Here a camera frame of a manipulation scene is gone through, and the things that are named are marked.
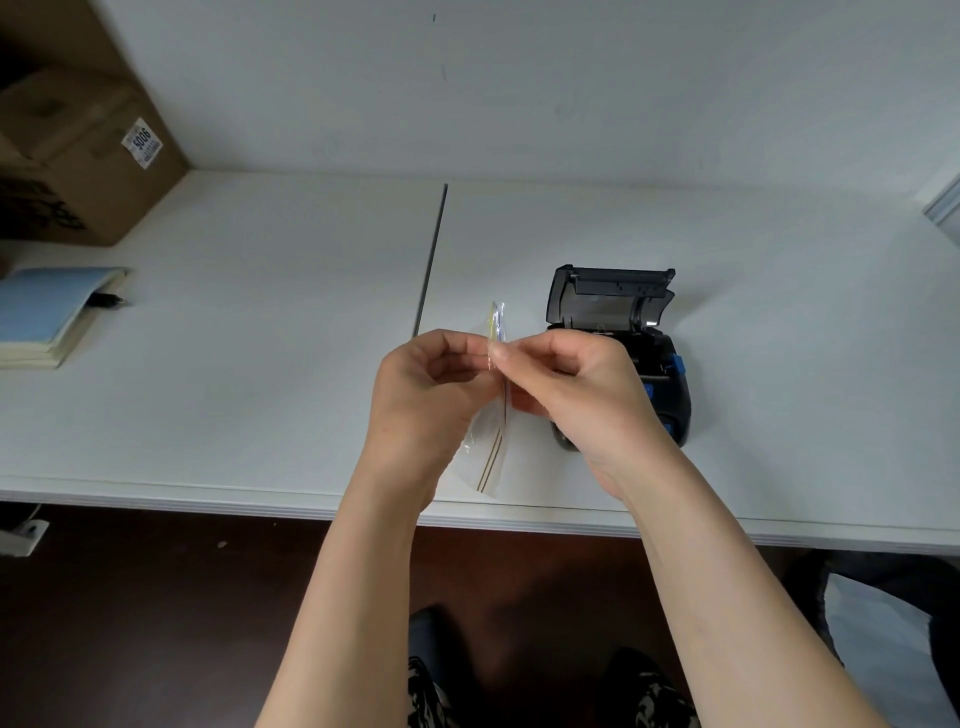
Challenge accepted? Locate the person's left patterned shoe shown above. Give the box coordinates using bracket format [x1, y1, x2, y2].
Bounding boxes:
[407, 605, 470, 728]

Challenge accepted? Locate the person's patterned shoe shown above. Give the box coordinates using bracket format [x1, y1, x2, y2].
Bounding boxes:
[407, 605, 470, 728]
[596, 647, 703, 728]

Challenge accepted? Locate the blue notebook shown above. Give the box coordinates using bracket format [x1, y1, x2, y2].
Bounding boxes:
[0, 266, 130, 370]

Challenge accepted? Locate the person's left forearm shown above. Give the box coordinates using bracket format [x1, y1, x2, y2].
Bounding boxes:
[254, 472, 444, 728]

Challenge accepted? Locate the person's right hand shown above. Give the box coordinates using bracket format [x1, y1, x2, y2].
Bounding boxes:
[487, 329, 680, 502]

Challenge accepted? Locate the person's right patterned shoe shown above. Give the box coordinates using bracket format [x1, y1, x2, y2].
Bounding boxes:
[596, 647, 703, 728]

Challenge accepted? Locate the person's left hand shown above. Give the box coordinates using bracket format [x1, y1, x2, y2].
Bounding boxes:
[352, 329, 505, 519]

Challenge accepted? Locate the brown cardboard box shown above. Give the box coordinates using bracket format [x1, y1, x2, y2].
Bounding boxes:
[0, 0, 190, 247]

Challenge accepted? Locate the white cabinet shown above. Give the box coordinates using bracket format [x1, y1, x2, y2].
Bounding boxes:
[922, 176, 960, 245]

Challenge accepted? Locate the black trash bin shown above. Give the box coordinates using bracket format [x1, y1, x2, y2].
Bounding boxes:
[779, 551, 960, 728]

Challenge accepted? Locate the white metal bracket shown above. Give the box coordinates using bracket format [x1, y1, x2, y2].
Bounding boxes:
[0, 517, 51, 558]

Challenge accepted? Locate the black printer with blue buttons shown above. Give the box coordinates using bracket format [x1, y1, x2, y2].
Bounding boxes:
[545, 263, 693, 451]

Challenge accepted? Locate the clear zip plastic bag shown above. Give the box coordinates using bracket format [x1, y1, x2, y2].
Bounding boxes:
[446, 301, 515, 500]

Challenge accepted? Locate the white sticker label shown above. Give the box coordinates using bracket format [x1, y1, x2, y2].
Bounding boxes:
[121, 116, 165, 170]

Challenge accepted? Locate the person's right forearm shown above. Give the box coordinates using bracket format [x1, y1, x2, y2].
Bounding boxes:
[618, 446, 890, 728]

